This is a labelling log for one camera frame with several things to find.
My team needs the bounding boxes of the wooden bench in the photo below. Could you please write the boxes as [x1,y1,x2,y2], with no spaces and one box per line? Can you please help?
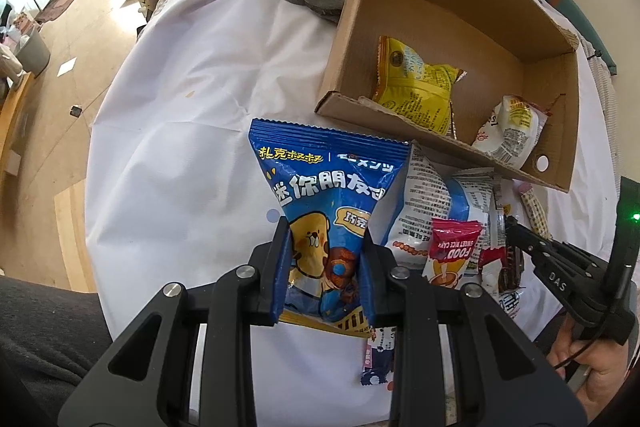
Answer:
[0,72,36,178]

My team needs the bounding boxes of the white blue snack packet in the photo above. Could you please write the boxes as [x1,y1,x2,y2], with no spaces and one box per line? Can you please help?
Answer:
[382,142,452,270]

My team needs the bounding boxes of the teal cushion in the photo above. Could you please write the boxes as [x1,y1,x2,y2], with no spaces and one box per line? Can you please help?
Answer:
[515,0,618,78]

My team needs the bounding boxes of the yellow snack packet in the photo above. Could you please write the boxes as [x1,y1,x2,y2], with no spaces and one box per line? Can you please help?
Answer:
[371,35,466,138]

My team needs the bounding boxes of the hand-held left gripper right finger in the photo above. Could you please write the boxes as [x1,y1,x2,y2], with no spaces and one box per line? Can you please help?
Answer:
[361,229,588,427]

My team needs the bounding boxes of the small blue white candy packet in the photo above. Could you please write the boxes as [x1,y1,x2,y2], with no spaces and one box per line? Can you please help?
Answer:
[360,326,398,387]

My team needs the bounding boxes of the white dotted table cloth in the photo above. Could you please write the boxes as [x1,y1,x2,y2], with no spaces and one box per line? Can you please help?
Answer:
[84,0,621,427]

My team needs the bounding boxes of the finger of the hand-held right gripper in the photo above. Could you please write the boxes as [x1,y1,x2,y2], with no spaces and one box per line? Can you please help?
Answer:
[504,215,610,289]
[530,257,632,344]

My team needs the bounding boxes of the white red snack packet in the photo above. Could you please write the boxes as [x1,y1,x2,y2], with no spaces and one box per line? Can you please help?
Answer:
[470,95,551,171]

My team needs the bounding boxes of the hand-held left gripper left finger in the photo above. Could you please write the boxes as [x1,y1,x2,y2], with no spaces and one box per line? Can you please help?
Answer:
[56,217,293,427]

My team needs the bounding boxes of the grey trash bin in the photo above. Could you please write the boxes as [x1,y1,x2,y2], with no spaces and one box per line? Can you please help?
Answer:
[15,27,52,75]

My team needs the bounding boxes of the person's dark grey trousers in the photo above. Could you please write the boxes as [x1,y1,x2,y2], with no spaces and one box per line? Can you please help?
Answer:
[0,277,113,427]

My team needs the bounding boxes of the person's right hand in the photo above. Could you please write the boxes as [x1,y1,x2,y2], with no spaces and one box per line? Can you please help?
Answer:
[547,319,640,414]

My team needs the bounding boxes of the striped candy stick packet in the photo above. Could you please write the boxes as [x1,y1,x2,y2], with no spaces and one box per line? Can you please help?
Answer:
[517,181,553,242]

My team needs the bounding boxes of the blue cartoon snack bag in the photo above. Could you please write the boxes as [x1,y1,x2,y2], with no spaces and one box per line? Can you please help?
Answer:
[248,118,412,339]

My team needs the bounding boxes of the brown white snack packet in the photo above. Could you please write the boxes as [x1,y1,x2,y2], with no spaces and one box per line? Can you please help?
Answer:
[479,243,526,303]

